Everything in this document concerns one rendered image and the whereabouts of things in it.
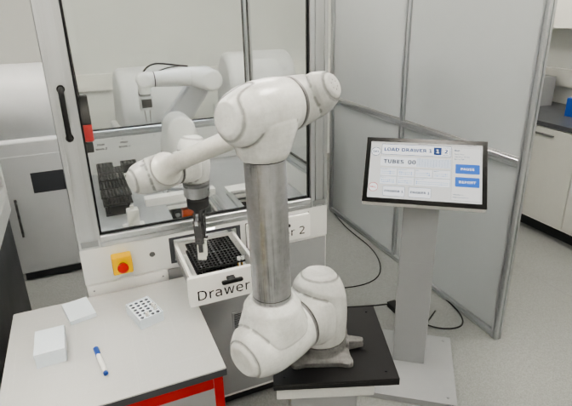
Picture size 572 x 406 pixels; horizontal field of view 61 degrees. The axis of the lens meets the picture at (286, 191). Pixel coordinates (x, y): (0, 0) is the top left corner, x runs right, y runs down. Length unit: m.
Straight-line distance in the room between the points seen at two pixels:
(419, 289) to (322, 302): 1.15
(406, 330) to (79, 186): 1.68
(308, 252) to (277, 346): 0.99
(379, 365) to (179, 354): 0.61
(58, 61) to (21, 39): 3.27
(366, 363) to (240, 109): 0.87
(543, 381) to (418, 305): 0.74
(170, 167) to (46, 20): 0.62
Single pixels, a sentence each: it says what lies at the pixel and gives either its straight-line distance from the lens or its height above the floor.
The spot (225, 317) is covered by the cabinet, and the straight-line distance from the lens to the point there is 2.21.
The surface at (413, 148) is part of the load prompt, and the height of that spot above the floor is 1.16.
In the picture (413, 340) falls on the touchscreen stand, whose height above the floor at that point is 0.18.
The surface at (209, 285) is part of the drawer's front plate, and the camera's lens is 1.70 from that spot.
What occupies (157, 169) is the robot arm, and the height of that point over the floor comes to 1.33.
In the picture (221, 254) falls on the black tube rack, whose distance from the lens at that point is 1.85.
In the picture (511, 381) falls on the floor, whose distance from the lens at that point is 2.82.
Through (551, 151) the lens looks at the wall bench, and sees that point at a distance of 4.20.
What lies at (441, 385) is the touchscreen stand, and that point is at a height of 0.04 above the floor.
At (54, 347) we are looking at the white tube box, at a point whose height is 0.81.
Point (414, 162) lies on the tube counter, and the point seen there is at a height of 1.11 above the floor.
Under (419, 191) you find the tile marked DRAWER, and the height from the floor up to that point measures 1.01.
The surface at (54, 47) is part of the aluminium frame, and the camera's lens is 1.76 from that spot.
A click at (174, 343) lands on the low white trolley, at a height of 0.76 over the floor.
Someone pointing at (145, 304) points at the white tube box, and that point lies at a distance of 1.83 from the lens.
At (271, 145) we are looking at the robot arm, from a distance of 1.06.
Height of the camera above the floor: 1.77
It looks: 21 degrees down
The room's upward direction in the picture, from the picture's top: 1 degrees counter-clockwise
